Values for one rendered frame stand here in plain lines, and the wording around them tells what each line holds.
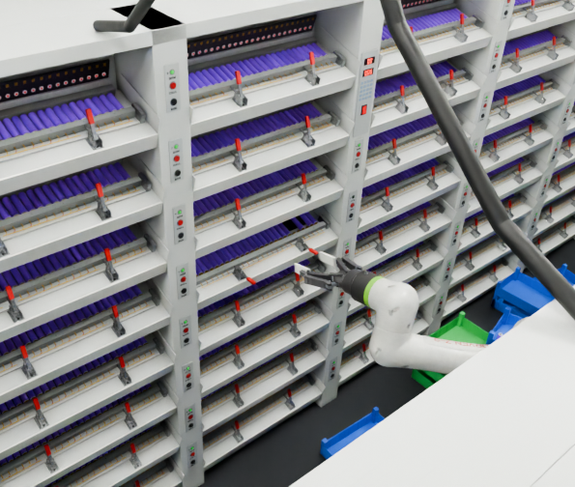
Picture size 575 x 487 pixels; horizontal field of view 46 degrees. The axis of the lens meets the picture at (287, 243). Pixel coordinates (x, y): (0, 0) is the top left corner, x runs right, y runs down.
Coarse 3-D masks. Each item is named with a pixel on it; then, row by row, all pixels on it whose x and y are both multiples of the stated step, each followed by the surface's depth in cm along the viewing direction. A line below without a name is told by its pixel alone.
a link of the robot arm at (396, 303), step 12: (372, 288) 186; (384, 288) 183; (396, 288) 181; (408, 288) 181; (372, 300) 185; (384, 300) 181; (396, 300) 179; (408, 300) 179; (384, 312) 182; (396, 312) 180; (408, 312) 180; (384, 324) 182; (396, 324) 181; (408, 324) 181
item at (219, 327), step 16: (288, 272) 250; (256, 288) 242; (272, 288) 244; (288, 288) 247; (304, 288) 250; (320, 288) 252; (224, 304) 235; (240, 304) 236; (256, 304) 239; (272, 304) 242; (288, 304) 243; (208, 320) 229; (224, 320) 232; (240, 320) 232; (256, 320) 236; (208, 336) 227; (224, 336) 228; (208, 352) 228
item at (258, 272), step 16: (320, 208) 246; (304, 224) 244; (336, 224) 242; (304, 240) 239; (320, 240) 241; (336, 240) 245; (272, 256) 231; (288, 256) 233; (304, 256) 237; (256, 272) 225; (272, 272) 230; (208, 288) 216; (224, 288) 217; (240, 288) 223; (208, 304) 217
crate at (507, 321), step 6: (504, 312) 281; (504, 318) 283; (510, 318) 283; (516, 318) 281; (522, 318) 280; (498, 324) 277; (504, 324) 284; (510, 324) 284; (492, 330) 269; (498, 330) 280; (504, 330) 281; (492, 336) 268; (486, 342) 271; (492, 342) 269
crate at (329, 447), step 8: (376, 408) 286; (368, 416) 287; (376, 416) 288; (352, 424) 281; (360, 424) 286; (368, 424) 288; (376, 424) 289; (344, 432) 280; (352, 432) 284; (360, 432) 285; (328, 440) 274; (336, 440) 279; (344, 440) 281; (352, 440) 281; (328, 448) 277; (336, 448) 277; (328, 456) 271
